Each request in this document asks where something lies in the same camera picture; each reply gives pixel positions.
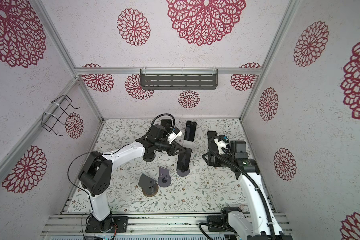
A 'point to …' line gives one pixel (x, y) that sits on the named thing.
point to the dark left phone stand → (149, 158)
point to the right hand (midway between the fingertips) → (208, 154)
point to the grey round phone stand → (164, 179)
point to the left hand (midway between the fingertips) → (182, 150)
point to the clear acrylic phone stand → (188, 144)
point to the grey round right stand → (182, 174)
